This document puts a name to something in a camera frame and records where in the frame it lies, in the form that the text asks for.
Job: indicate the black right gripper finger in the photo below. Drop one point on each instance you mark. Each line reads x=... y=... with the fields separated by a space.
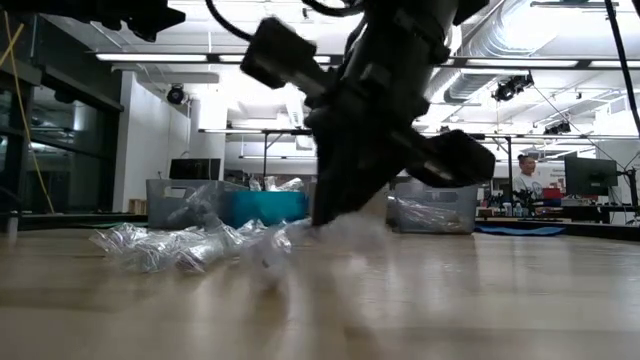
x=330 y=175
x=367 y=175

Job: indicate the orange toothbrush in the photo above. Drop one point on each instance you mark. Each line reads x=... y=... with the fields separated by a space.
x=415 y=215

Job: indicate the blue toothbrush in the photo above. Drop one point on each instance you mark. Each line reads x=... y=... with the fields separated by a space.
x=207 y=212
x=160 y=255
x=187 y=202

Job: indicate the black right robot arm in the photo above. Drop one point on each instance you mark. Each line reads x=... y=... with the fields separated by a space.
x=410 y=10

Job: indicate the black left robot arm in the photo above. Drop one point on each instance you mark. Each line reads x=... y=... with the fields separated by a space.
x=60 y=7

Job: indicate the teal plastic bin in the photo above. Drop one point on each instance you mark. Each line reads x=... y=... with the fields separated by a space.
x=270 y=207

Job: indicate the black ceiling spotlight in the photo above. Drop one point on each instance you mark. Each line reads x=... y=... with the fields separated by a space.
x=175 y=94

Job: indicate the smoky grey translucent bin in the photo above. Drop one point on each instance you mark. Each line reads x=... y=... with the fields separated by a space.
x=450 y=210
x=157 y=210

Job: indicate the black computer monitor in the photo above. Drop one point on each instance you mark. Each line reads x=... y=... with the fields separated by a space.
x=590 y=175
x=195 y=169

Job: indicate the person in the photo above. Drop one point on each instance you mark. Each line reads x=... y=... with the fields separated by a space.
x=527 y=180

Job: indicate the red storage bin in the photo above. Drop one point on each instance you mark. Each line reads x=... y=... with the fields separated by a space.
x=552 y=193

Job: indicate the wooden crate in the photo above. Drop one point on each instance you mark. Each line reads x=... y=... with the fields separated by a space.
x=137 y=206

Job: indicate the blue storage bin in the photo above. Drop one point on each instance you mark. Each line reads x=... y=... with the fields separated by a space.
x=552 y=203

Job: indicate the black metal rack frame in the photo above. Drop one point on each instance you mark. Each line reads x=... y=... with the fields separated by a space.
x=280 y=132

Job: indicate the black ceiling camera cluster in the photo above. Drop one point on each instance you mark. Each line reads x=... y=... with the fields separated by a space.
x=510 y=87

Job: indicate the black aluminium table frame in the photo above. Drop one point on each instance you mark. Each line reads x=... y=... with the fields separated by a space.
x=75 y=218

